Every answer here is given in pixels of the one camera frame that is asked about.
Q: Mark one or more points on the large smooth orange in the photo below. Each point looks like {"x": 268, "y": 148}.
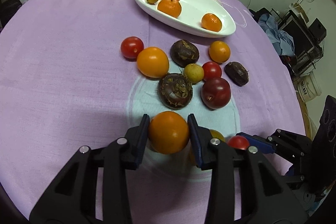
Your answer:
{"x": 168, "y": 132}

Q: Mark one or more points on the white oval dish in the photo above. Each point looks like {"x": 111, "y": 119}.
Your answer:
{"x": 191, "y": 7}

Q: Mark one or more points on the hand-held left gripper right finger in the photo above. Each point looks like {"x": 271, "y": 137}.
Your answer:
{"x": 194, "y": 140}

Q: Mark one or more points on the white plastic bucket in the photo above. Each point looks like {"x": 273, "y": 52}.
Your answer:
{"x": 309, "y": 87}

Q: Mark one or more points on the black metal rack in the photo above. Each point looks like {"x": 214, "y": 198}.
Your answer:
{"x": 304, "y": 48}

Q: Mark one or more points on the large orange tomato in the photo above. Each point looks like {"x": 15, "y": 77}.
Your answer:
{"x": 152, "y": 62}

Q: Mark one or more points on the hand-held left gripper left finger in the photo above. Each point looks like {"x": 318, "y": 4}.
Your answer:
{"x": 143, "y": 134}

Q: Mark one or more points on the purple tablecloth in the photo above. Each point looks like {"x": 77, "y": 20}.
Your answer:
{"x": 65, "y": 77}

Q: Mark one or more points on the small red tomato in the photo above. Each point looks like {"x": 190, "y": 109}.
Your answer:
{"x": 238, "y": 142}

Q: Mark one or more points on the small wrinkled dark fruit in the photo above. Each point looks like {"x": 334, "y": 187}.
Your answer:
{"x": 237, "y": 73}

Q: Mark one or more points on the small black speaker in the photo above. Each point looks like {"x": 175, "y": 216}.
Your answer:
{"x": 318, "y": 28}

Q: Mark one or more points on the blue cloth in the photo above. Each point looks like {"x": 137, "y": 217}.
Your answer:
{"x": 278, "y": 32}

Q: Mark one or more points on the black tower speaker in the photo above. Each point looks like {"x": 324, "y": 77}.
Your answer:
{"x": 327, "y": 119}

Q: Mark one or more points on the yellow-orange fruit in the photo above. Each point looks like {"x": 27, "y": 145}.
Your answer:
{"x": 218, "y": 135}

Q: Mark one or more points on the dark red plum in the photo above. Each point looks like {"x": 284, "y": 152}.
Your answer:
{"x": 216, "y": 92}

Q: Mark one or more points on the small orange tomato right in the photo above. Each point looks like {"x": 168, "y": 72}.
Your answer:
{"x": 219, "y": 51}

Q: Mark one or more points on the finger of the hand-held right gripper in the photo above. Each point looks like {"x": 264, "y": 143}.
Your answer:
{"x": 258, "y": 144}

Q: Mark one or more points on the small yellow-green fruit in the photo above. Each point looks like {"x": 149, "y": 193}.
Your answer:
{"x": 193, "y": 73}

